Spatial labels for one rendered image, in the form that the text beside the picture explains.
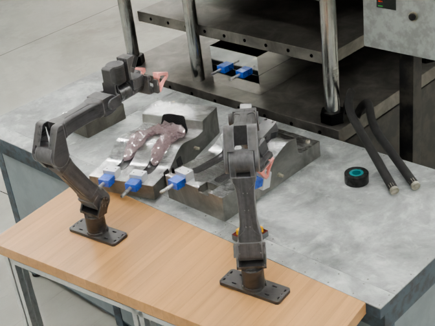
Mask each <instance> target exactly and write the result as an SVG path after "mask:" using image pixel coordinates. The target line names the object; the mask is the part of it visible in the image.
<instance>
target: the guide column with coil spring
mask: <svg viewBox="0 0 435 326"><path fill-rule="evenodd" d="M182 4H183V13H184V22H185V27H186V36H187V42H188V50H189V56H190V64H191V70H192V79H193V81H194V82H201V81H204V80H205V73H204V68H203V59H202V53H201V43H200V38H199V28H198V22H197V13H196V7H195V0H182Z"/></svg>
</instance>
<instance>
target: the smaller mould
mask: <svg viewBox="0 0 435 326"><path fill-rule="evenodd" d="M124 119H126V115H125V110H124V104H123V103H122V105H121V106H119V107H117V109H116V111H115V112H114V113H111V114H110V115H108V116H107V117H104V116H103V117H101V118H99V119H97V120H93V121H92V122H90V123H88V124H86V125H85V126H83V127H81V128H79V129H78V130H76V131H75V132H74V133H76V134H79V135H82V136H84V137H86V138H90V137H91V136H93V135H95V134H97V133H99V132H101V131H103V130H105V129H107V128H108V127H111V126H112V125H115V124H117V123H119V122H120V121H122V120H124Z"/></svg>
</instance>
